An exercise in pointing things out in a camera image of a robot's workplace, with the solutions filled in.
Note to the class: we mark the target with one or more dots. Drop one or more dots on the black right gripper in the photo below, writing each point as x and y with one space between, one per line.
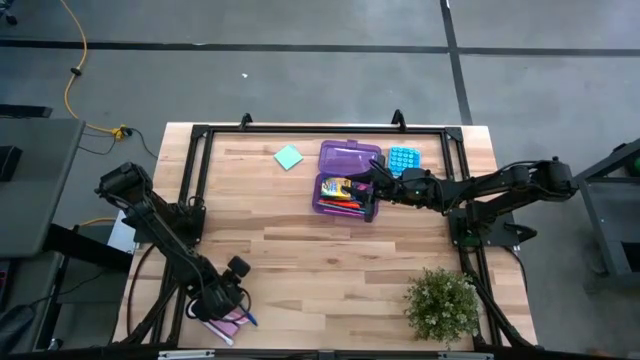
400 185

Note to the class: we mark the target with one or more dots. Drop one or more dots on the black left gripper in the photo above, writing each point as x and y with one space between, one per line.
220 300

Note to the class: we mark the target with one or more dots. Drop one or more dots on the crayon box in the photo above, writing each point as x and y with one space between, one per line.
335 189

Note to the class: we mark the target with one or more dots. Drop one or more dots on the orange-red pen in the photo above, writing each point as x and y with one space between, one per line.
340 204

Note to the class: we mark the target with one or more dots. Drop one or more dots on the purple plastic pencil case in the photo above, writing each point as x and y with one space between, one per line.
345 157

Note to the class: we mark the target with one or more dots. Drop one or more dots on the red marker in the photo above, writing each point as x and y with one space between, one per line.
340 213

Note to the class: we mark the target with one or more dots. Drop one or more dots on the blue pen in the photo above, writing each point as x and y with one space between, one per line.
252 320

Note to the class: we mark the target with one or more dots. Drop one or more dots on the green sticky note pad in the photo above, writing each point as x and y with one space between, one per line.
288 157

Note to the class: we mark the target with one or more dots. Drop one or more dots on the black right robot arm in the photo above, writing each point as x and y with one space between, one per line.
500 182

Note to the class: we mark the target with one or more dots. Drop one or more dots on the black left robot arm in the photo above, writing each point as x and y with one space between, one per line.
160 230

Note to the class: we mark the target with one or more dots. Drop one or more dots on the pink and white stapler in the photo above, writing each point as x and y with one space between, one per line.
225 327

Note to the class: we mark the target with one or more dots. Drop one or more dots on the light blue calculator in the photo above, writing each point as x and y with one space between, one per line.
404 157

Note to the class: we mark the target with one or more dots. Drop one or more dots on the black crossbar with silver brackets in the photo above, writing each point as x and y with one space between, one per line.
320 356

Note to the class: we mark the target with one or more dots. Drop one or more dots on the white box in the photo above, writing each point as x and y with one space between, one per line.
120 235

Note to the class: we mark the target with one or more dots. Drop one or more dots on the small artificial green plant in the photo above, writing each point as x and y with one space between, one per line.
442 305

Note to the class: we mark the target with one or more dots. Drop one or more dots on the grey desk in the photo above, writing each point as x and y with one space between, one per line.
40 200

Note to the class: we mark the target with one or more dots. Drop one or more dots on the grey metal rack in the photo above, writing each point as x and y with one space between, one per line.
605 225

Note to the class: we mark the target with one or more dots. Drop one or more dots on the black device on desk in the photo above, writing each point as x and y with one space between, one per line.
9 162

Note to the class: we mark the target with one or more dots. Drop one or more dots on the black flat bar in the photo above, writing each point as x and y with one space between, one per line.
25 111

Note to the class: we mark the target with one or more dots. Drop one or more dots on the black metal table frame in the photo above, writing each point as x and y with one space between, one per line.
325 130

